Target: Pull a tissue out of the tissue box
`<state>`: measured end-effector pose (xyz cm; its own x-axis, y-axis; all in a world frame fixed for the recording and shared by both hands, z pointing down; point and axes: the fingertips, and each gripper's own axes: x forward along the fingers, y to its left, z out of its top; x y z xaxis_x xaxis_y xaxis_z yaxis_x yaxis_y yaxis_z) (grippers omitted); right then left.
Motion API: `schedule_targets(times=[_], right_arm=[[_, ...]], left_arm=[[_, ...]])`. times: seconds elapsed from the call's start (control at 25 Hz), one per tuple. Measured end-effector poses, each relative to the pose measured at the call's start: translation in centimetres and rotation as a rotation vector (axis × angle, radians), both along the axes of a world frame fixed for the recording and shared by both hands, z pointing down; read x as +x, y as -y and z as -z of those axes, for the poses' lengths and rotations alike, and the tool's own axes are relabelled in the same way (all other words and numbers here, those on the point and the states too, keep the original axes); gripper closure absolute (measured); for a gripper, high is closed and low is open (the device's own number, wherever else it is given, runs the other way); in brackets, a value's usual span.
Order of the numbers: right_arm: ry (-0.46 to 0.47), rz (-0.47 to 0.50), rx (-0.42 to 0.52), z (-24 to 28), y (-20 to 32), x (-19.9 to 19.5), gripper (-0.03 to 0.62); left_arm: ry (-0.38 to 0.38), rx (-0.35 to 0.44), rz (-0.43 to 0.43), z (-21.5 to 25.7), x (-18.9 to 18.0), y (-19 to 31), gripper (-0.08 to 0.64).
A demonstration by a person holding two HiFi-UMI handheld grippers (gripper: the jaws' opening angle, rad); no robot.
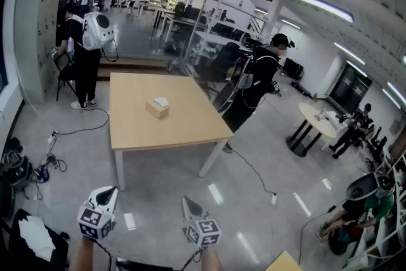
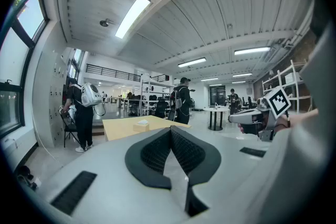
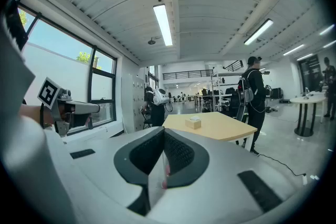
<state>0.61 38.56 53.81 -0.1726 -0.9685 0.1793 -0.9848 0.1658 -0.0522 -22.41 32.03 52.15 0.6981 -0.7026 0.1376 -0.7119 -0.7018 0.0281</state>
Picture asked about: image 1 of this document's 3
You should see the white tissue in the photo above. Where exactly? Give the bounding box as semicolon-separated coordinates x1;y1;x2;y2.
153;96;170;109

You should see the light wooden table corner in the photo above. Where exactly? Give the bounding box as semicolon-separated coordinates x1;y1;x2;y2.
264;250;303;271

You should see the round wooden table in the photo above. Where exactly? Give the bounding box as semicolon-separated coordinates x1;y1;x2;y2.
285;102;337;158

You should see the black backpack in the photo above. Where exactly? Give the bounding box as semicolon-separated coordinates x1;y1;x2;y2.
0;136;35;192

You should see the grey locker cabinet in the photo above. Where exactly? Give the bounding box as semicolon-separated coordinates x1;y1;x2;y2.
13;0;67;105

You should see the black floor cable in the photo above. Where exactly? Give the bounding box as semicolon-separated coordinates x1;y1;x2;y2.
54;107;110;136
232;149;276;196

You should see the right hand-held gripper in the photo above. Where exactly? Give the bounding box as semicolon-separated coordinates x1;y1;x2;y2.
181;195;221;249

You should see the black folding chair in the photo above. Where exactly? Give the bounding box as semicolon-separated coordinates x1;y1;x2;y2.
53;53;79;102

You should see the wooden step platform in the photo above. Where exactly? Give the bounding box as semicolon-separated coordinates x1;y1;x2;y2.
96;56;169;82

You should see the white dome backpack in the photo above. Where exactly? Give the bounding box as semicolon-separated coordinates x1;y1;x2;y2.
81;11;115;52

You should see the person's right forearm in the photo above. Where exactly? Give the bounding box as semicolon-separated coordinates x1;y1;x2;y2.
200;246;225;271

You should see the person's left forearm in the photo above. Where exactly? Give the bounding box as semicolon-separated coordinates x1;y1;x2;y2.
69;235;97;271

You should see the white paper sheet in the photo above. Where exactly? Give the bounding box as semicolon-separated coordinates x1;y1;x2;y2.
18;215;57;263

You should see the tangle of floor cables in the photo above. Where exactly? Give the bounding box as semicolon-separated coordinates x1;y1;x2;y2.
31;142;69;201

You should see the tan tissue box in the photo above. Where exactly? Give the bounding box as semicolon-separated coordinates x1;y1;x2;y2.
145;99;171;121

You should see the square wooden table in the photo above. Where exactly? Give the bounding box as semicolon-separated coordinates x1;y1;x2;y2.
109;72;235;192

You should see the long ceiling light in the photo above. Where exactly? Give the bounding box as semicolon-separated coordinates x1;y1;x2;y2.
292;0;354;23

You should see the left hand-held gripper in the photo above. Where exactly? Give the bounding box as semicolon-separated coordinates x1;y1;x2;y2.
77;185;119;242

